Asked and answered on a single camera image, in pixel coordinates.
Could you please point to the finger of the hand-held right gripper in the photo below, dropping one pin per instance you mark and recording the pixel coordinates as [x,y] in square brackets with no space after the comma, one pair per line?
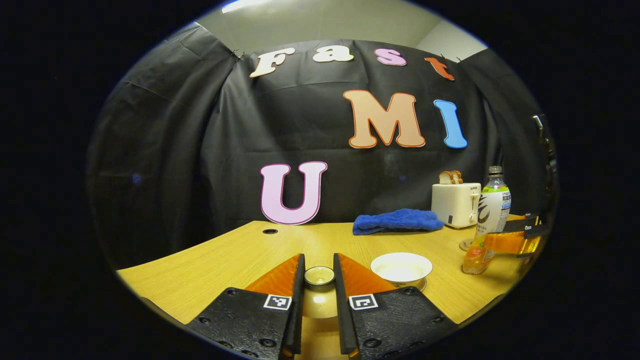
[520,224]
[505,242]

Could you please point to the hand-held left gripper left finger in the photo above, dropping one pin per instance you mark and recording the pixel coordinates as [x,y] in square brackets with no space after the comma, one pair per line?
[298,310]

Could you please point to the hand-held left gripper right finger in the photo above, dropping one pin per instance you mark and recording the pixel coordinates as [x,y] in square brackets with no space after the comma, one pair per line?
[341,315]

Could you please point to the yellow ceramic teacup lid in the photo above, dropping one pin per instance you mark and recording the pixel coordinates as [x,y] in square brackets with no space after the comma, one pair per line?
[319,300]

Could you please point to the clear plastic water bottle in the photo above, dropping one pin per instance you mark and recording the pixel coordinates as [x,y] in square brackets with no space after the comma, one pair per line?
[492,205]

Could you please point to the round cork coaster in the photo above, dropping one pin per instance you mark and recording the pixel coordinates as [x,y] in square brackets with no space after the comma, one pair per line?
[465,245]

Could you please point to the yellow ceramic teacup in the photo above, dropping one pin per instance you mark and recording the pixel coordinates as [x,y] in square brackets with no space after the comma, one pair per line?
[401,267]

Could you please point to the teacup saucer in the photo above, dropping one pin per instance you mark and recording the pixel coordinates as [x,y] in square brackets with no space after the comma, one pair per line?
[422,285]

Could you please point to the cream white toaster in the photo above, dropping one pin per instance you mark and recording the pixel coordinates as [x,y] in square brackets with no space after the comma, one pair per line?
[455,205]

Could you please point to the blue towel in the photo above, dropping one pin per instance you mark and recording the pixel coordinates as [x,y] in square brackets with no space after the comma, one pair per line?
[395,221]

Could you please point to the black backdrop cloth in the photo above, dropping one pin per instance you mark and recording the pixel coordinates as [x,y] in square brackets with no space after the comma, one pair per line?
[200,150]

